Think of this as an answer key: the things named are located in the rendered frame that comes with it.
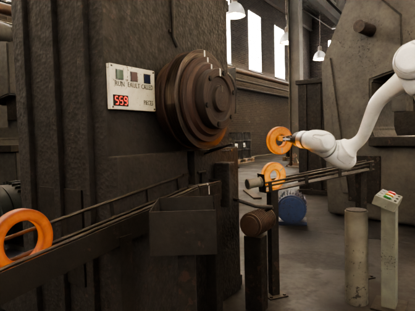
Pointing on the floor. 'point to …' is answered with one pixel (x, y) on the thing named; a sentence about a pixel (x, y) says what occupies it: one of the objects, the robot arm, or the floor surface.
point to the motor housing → (256, 257)
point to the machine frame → (110, 137)
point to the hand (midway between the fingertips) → (279, 137)
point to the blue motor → (292, 208)
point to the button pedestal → (388, 255)
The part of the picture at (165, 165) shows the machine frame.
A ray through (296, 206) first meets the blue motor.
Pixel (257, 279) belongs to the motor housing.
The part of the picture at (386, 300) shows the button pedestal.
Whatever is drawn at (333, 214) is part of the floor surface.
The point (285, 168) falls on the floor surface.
